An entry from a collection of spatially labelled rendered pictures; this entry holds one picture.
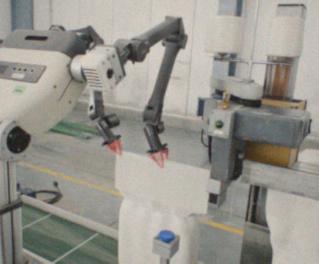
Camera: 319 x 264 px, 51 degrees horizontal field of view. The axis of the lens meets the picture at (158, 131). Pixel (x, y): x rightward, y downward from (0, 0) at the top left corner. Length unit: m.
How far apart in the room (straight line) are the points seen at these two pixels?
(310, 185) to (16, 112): 1.07
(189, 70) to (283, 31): 5.58
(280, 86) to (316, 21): 4.76
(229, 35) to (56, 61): 0.72
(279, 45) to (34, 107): 0.95
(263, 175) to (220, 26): 0.64
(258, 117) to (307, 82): 5.18
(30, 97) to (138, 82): 6.46
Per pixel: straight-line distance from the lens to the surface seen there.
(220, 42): 1.50
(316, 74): 6.34
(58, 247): 2.14
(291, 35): 1.45
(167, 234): 1.31
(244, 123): 1.21
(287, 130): 1.18
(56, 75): 1.18
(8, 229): 1.37
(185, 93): 7.01
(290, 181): 1.38
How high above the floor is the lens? 1.51
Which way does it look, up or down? 13 degrees down
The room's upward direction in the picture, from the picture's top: 4 degrees clockwise
